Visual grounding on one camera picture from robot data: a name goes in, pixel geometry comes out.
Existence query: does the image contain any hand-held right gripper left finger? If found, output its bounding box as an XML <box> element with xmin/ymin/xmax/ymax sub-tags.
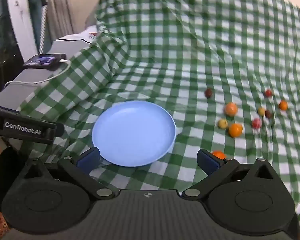
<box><xmin>22</xmin><ymin>147</ymin><xmax>121</xmax><ymax>200</ymax></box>

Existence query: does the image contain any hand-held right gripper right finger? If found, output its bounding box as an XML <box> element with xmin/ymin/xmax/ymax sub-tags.
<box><xmin>181</xmin><ymin>149</ymin><xmax>282</xmax><ymax>197</ymax></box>

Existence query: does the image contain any light blue plate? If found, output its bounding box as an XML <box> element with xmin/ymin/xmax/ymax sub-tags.
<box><xmin>92</xmin><ymin>101</ymin><xmax>177</xmax><ymax>167</ymax></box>

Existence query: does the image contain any orange yellow peach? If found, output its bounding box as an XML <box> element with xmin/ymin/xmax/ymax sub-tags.
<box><xmin>224</xmin><ymin>102</ymin><xmax>238</xmax><ymax>117</ymax></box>

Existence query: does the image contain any grey cabinet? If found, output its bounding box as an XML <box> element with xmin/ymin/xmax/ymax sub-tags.
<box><xmin>0</xmin><ymin>39</ymin><xmax>90</xmax><ymax>108</ymax></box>

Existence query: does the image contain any black smartphone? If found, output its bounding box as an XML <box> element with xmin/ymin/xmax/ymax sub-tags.
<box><xmin>23</xmin><ymin>53</ymin><xmax>67</xmax><ymax>68</ymax></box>

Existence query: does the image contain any white box with red mark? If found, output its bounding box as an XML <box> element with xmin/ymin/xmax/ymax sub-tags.
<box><xmin>72</xmin><ymin>25</ymin><xmax>103</xmax><ymax>43</ymax></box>

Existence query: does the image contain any green white checked tablecloth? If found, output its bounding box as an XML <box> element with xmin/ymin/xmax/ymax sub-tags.
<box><xmin>20</xmin><ymin>0</ymin><xmax>300</xmax><ymax>230</ymax></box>

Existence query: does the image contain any grey curtain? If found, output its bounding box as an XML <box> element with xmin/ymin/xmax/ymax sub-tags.
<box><xmin>47</xmin><ymin>0</ymin><xmax>76</xmax><ymax>41</ymax></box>

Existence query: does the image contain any white charging cable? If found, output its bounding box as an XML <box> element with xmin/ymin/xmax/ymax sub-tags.
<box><xmin>4</xmin><ymin>59</ymin><xmax>71</xmax><ymax>88</ymax></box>

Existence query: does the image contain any metal flexible hose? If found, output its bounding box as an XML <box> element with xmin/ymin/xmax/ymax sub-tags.
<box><xmin>39</xmin><ymin>5</ymin><xmax>48</xmax><ymax>54</ymax></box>

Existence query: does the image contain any white curved frame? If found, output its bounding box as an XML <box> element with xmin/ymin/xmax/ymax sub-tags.
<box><xmin>5</xmin><ymin>0</ymin><xmax>38</xmax><ymax>61</ymax></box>

